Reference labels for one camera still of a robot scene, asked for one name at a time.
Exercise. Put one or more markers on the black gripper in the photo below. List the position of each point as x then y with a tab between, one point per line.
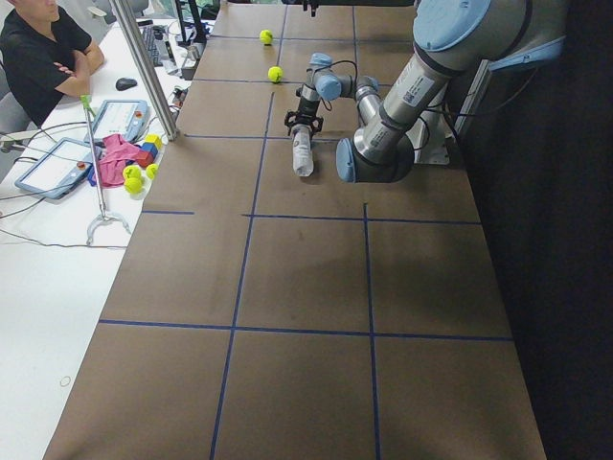
304	113

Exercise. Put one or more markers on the clear tennis ball can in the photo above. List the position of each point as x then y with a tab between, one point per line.
302	158

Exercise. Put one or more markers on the Roland Garros tennis ball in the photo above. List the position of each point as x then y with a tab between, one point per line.
266	37

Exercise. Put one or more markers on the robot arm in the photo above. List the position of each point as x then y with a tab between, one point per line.
449	36

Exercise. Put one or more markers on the Wilson tennis ball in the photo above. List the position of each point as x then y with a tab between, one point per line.
275	74

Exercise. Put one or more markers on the spare tennis ball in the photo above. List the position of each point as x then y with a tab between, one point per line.
134	185
151	170
132	171

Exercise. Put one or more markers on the coloured toy blocks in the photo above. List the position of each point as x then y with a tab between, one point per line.
149	150

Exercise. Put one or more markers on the far teach pendant tablet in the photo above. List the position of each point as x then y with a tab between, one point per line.
125	117

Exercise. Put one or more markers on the teach pendant tablet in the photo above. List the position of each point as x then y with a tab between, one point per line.
59	171
125	117

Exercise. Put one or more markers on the black keyboard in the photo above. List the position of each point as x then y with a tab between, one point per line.
149	40

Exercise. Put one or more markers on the black computer mouse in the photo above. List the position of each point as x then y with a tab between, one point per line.
122	84

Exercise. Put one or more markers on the pink cloth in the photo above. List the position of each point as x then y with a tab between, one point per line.
111	166

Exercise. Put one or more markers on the reacher grabber tool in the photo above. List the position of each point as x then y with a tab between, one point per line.
105	217

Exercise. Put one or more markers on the near teach pendant tablet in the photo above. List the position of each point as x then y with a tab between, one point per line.
59	171

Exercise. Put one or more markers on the seated person black shirt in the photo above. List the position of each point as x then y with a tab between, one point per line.
46	56

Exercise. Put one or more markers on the aluminium frame post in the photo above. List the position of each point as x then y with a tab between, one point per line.
137	48

